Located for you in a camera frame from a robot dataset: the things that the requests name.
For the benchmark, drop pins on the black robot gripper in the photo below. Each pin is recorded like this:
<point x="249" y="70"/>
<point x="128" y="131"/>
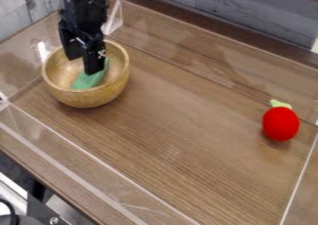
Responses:
<point x="81" y="19"/>

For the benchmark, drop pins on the green rectangular block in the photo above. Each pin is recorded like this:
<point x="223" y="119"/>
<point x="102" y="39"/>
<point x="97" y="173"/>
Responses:
<point x="86" y="81"/>

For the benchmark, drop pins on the wooden bowl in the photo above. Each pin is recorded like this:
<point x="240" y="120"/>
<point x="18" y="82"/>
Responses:
<point x="61" y="71"/>

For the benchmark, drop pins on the clear acrylic corner bracket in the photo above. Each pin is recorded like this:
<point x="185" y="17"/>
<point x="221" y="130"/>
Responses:
<point x="114" y="19"/>

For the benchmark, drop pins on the clear acrylic tray wall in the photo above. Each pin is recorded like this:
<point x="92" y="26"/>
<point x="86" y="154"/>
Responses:
<point x="173" y="153"/>

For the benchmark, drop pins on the black metal bracket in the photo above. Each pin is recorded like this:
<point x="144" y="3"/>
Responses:
<point x="38" y="211"/>

